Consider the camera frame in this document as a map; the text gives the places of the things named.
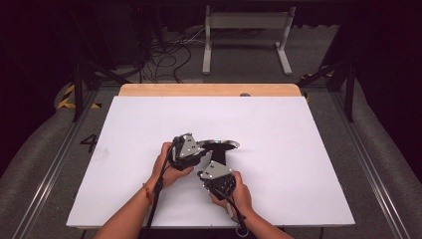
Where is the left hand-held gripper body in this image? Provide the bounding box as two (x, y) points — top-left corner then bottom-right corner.
(167, 132), (209, 172)

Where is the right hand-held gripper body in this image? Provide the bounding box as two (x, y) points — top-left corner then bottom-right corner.
(198, 160), (237, 201)

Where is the oval silver photo frame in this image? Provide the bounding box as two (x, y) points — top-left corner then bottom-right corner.
(197, 138), (241, 167)

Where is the person's right hand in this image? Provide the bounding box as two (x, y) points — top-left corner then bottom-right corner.
(208, 170), (256, 221)

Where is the person's left hand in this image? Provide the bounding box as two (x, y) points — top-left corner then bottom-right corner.
(151, 141), (195, 189)

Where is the white table board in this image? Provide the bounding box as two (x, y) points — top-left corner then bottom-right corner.
(66, 96), (356, 229)

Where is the black metal stand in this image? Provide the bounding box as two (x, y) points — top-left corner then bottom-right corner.
(68, 6), (132, 123)
(297, 59), (358, 123)

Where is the yellow black floor tape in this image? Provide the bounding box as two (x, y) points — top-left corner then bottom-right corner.
(57, 84), (103, 110)

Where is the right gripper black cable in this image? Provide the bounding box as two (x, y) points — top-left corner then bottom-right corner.
(204, 185), (250, 238)

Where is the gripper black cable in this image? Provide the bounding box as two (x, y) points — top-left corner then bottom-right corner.
(204, 185), (250, 238)
(144, 145), (177, 239)

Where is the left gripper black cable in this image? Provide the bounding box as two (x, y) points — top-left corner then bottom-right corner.
(144, 145), (177, 239)

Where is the red string bracelet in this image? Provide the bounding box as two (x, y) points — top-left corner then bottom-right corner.
(142, 182), (154, 205)

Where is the tangle of floor cables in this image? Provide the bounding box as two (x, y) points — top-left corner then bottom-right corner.
(138, 28), (207, 84)

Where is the aluminium floor rail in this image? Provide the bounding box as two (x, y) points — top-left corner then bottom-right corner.
(11, 89), (101, 239)
(331, 91), (413, 239)

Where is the white metal table frame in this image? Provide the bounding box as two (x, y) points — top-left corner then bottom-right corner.
(202, 5), (297, 77)

